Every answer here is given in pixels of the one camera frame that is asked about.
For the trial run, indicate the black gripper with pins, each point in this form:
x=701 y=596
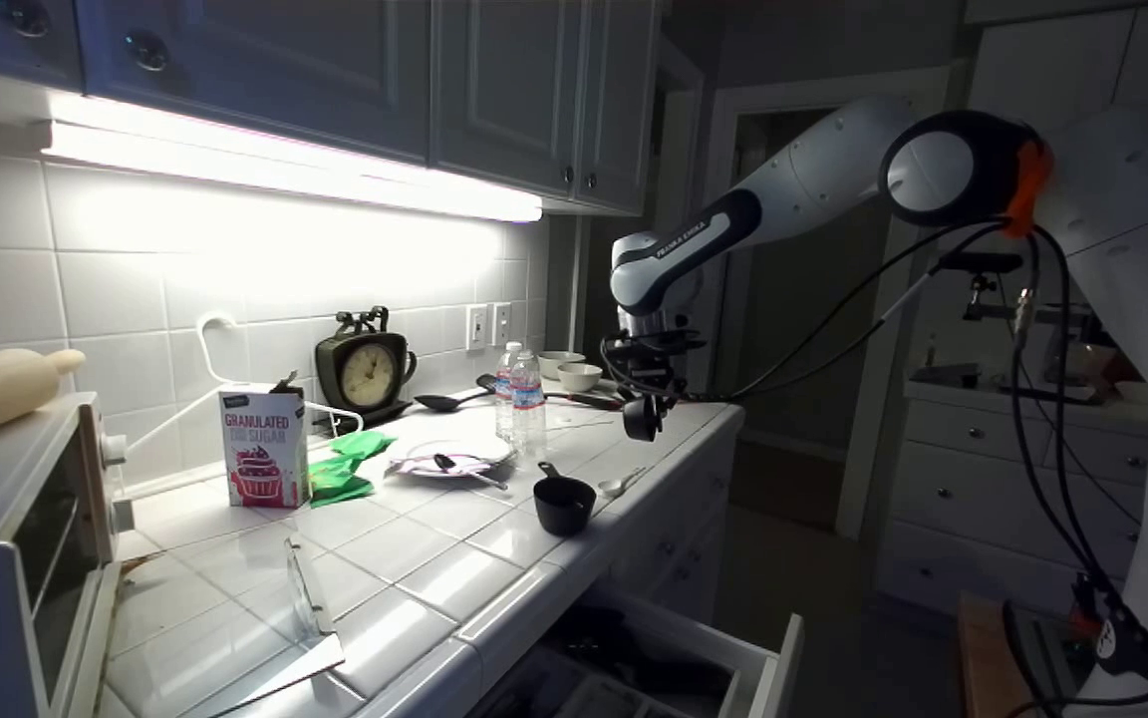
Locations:
x=649 y=361

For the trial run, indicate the white plastic spoon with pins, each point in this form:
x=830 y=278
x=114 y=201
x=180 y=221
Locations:
x=616 y=483

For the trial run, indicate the clear plastic water bottle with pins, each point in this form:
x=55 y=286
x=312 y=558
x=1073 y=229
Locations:
x=520 y=401

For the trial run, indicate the white lower cabinets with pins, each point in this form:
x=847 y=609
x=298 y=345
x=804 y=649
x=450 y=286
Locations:
x=681 y=561

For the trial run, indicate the black ladle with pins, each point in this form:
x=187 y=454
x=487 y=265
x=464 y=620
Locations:
x=442 y=401

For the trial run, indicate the black table clock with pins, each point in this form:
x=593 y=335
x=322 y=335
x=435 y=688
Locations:
x=363 y=378

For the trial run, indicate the white open drawer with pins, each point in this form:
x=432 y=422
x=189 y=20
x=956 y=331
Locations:
x=767 y=673

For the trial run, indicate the green cloth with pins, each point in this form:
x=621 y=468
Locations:
x=342 y=471

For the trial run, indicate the blue upper cabinets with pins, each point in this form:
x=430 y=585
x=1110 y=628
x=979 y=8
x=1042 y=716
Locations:
x=496 y=83

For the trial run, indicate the pink white carton box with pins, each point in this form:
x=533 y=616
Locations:
x=262 y=459

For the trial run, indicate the thin metal utensil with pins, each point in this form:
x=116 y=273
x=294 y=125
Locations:
x=298 y=573

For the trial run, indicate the under-cabinet strip light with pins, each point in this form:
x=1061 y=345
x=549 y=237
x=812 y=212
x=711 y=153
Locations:
x=269 y=160

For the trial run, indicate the dark upper cabinet knob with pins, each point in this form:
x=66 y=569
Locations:
x=21 y=15
x=147 y=48

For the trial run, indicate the white toaster oven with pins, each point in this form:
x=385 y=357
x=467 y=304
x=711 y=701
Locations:
x=1 y=534

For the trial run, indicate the white wall outlet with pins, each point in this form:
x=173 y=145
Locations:
x=499 y=325
x=475 y=330

